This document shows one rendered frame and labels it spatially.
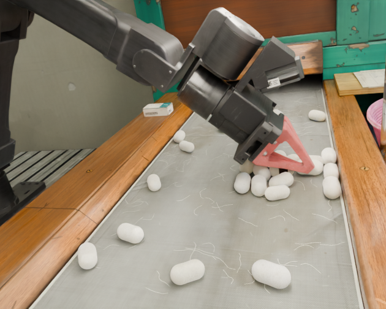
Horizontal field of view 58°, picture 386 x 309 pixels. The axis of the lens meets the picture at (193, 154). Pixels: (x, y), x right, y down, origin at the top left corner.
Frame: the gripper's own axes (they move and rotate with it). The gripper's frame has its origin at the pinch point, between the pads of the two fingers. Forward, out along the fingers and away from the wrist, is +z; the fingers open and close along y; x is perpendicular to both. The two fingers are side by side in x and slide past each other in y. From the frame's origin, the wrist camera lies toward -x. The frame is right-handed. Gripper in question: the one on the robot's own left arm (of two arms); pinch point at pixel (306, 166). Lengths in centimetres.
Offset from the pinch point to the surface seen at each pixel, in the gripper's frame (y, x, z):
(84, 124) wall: 121, 103, -68
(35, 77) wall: 120, 96, -104
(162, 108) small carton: 24.9, 18.0, -23.6
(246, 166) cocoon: 0.8, 5.7, -6.0
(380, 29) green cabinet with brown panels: 47, -19, 6
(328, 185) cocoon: -5.1, -1.6, 1.9
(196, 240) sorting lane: -14.0, 9.6, -7.9
